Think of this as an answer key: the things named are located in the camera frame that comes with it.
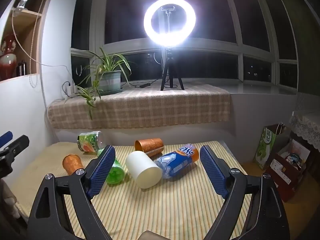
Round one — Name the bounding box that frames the ring light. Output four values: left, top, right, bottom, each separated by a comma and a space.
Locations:
143, 0, 197, 47

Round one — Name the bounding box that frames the black tripod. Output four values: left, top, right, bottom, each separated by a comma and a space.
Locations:
160, 47, 185, 91

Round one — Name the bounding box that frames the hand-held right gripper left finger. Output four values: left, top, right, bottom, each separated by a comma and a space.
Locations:
27, 144, 117, 240

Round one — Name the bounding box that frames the green plastic bottle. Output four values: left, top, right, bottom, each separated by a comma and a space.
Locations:
97, 149, 125, 186

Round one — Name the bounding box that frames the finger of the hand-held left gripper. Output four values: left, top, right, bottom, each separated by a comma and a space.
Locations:
0, 135, 30, 159
0, 131, 13, 147

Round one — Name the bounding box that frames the wooden shelf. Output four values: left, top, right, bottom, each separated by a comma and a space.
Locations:
0, 0, 55, 82

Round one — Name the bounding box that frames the green and white printed cup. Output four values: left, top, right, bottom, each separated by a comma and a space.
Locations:
77, 131, 104, 155

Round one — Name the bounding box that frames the small orange cup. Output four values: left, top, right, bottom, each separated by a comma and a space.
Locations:
62, 154, 84, 176

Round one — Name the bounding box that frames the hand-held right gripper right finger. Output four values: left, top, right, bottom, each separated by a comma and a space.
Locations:
199, 144, 292, 240

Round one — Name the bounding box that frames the large orange cup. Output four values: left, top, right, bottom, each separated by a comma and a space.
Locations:
134, 138, 164, 157

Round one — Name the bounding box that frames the red box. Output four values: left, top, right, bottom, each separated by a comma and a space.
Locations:
264, 152, 305, 203

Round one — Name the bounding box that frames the black cable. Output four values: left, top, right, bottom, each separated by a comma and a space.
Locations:
121, 79, 163, 90

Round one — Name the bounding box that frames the dark bottle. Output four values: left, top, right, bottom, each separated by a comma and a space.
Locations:
16, 60, 27, 77

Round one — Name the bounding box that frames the white lace cloth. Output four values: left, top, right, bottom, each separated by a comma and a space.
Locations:
289, 112, 320, 153

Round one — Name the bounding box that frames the blue plastic bottle orange cap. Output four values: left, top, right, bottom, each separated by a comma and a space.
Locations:
153, 143, 201, 181

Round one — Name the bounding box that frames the white cable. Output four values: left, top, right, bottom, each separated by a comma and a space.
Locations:
12, 0, 72, 87

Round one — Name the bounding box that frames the checked beige cloth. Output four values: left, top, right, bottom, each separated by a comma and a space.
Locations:
47, 83, 232, 131

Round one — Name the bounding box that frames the red ceramic vase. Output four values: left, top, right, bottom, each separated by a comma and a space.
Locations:
0, 33, 18, 81

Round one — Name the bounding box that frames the striped table mat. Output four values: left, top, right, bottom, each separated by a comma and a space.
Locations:
9, 140, 253, 240

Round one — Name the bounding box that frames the green paper bag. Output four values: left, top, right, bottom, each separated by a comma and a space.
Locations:
252, 123, 292, 170

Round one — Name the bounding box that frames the potted spider plant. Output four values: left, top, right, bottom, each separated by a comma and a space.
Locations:
74, 47, 133, 121

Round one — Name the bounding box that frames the white framed window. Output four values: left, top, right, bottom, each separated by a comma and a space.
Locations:
71, 0, 298, 88

